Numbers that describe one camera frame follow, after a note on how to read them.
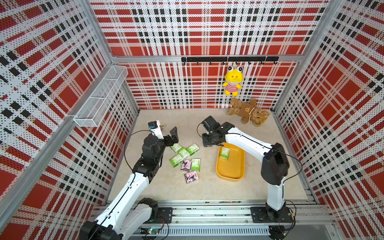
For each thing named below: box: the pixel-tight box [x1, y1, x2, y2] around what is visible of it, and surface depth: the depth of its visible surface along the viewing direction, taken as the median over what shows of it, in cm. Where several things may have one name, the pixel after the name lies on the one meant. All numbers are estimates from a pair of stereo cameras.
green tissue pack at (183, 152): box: [177, 147, 190, 159], surface depth 96 cm
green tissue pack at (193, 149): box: [186, 143, 200, 156], surface depth 98 cm
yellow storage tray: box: [216, 142, 246, 182], surface depth 90 cm
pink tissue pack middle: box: [180, 158, 192, 172], surface depth 90 cm
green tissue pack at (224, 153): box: [219, 147, 230, 160], surface depth 95 cm
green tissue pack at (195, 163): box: [191, 158, 201, 172], surface depth 91 cm
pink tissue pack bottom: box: [184, 170, 199, 184], surface depth 86 cm
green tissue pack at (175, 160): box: [169, 154, 184, 168], surface depth 93 cm
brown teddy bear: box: [227, 97, 270, 127], surface depth 113 cm
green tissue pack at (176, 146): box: [169, 143, 182, 152], surface depth 98 cm
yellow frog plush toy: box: [222, 65, 244, 97], surface depth 95 cm
